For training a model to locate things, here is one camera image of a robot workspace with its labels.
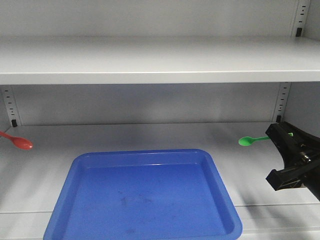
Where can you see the blue plastic tray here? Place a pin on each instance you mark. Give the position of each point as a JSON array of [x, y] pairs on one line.
[[144, 195]]

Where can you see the green plastic spoon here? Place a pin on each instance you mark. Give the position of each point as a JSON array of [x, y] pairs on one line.
[[247, 141]]

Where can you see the red plastic spoon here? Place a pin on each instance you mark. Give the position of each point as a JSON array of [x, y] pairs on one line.
[[19, 142]]

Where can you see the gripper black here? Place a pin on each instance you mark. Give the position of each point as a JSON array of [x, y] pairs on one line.
[[295, 147]]

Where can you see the grey cabinet upper shelf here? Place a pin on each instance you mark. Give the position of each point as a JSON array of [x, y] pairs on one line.
[[157, 60]]

